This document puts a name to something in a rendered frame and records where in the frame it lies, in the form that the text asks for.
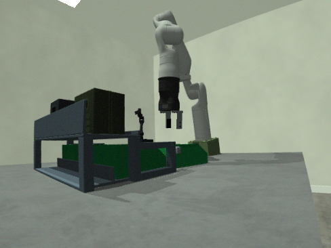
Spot green bin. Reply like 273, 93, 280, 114
159, 144, 208, 168
94, 144, 166, 180
62, 144, 79, 161

